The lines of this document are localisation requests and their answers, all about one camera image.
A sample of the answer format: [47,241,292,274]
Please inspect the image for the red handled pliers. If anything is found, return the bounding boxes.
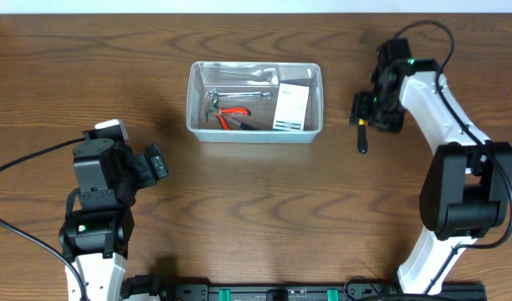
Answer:
[213,107,254,130]

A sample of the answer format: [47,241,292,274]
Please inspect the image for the black yellow screwdriver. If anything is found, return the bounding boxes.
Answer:
[357,119,368,155]

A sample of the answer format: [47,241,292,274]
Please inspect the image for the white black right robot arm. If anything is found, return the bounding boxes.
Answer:
[350,56,512,295]

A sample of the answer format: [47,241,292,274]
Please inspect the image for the white blue cardboard box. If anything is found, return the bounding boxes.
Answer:
[273,84,310,131]

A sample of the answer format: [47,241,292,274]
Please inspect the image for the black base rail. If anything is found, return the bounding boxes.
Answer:
[120,273,488,301]

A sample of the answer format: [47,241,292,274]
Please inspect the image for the clear plastic container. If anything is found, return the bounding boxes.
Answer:
[187,61,324,144]

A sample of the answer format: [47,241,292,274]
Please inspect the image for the silver wrench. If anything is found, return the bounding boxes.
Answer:
[206,89,273,100]

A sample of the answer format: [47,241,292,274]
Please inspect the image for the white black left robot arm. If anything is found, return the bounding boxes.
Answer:
[59,125,168,300]

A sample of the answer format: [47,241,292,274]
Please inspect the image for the small black orange hammer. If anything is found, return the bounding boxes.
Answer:
[204,98,256,130]

